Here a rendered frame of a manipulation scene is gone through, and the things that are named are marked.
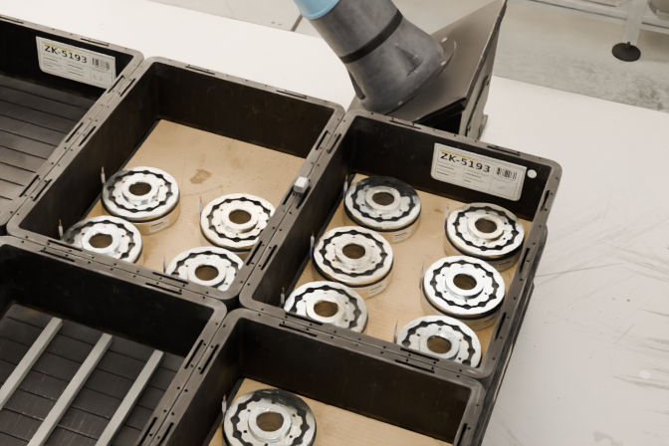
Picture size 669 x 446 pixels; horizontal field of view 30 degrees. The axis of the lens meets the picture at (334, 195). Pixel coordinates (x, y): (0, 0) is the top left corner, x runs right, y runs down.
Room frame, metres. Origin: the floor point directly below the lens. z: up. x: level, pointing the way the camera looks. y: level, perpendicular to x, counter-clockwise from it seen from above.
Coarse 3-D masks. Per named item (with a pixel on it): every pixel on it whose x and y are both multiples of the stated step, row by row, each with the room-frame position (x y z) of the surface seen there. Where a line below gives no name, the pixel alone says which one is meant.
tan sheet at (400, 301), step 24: (336, 216) 1.24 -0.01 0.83; (432, 216) 1.25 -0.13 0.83; (408, 240) 1.20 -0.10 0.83; (432, 240) 1.20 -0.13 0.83; (408, 264) 1.16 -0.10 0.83; (432, 264) 1.16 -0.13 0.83; (408, 288) 1.11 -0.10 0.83; (384, 312) 1.07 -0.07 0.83; (408, 312) 1.07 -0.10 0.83; (384, 336) 1.03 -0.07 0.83; (480, 336) 1.04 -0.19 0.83
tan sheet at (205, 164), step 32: (160, 128) 1.39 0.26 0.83; (192, 128) 1.40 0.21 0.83; (160, 160) 1.32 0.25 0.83; (192, 160) 1.33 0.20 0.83; (224, 160) 1.33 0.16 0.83; (256, 160) 1.34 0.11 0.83; (288, 160) 1.34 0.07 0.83; (192, 192) 1.26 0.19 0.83; (224, 192) 1.27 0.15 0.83; (256, 192) 1.27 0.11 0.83; (192, 224) 1.20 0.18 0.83; (160, 256) 1.14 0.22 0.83
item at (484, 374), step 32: (416, 128) 1.31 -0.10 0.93; (320, 160) 1.23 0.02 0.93; (544, 160) 1.27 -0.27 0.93; (544, 192) 1.20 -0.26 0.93; (288, 224) 1.11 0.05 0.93; (544, 224) 1.14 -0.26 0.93; (256, 288) 1.00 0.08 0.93; (512, 288) 1.03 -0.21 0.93; (288, 320) 0.95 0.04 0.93; (512, 320) 0.99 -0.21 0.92; (416, 352) 0.92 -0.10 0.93
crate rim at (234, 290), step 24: (144, 72) 1.39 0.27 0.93; (192, 72) 1.40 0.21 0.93; (216, 72) 1.40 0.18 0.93; (120, 96) 1.34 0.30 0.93; (288, 96) 1.36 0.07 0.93; (96, 120) 1.28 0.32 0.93; (336, 120) 1.32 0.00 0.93; (312, 168) 1.21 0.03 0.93; (48, 192) 1.14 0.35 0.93; (288, 192) 1.16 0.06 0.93; (24, 216) 1.09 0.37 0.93; (48, 240) 1.05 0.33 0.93; (264, 240) 1.08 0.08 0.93; (120, 264) 1.02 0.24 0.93; (192, 288) 0.99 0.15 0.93; (240, 288) 0.99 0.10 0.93
